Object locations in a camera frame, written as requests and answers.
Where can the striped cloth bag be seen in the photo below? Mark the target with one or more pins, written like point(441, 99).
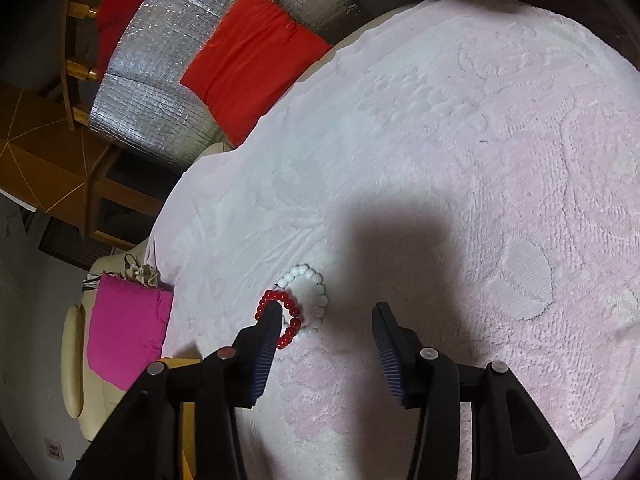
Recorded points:
point(145, 275)

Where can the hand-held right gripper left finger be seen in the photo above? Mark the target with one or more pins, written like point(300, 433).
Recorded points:
point(265, 360)

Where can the silver foil mat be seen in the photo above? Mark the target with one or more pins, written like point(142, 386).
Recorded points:
point(150, 110)

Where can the white textured towel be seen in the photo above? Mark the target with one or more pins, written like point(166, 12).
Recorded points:
point(450, 160)

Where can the cream sofa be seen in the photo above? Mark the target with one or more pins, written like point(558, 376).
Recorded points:
point(72, 360)

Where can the wall socket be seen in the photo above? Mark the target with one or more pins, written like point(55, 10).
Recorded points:
point(53, 449)

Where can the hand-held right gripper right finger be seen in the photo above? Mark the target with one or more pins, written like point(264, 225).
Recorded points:
point(387, 355)

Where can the red cushion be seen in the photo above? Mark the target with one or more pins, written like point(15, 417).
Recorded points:
point(120, 10)
point(250, 60)

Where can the wooden chair frame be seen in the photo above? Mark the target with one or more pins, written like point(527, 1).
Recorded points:
point(50, 150)

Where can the pink cushion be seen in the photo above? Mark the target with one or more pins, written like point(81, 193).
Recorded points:
point(125, 330)

